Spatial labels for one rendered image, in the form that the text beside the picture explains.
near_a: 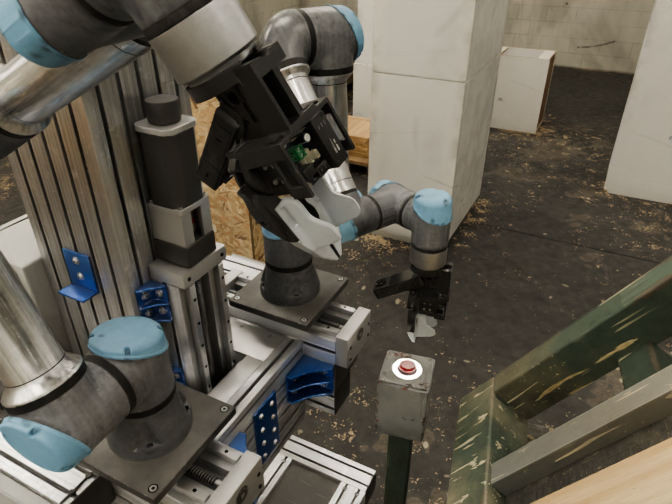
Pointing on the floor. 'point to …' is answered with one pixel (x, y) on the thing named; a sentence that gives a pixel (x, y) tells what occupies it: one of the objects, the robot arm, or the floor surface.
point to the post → (397, 470)
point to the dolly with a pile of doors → (359, 130)
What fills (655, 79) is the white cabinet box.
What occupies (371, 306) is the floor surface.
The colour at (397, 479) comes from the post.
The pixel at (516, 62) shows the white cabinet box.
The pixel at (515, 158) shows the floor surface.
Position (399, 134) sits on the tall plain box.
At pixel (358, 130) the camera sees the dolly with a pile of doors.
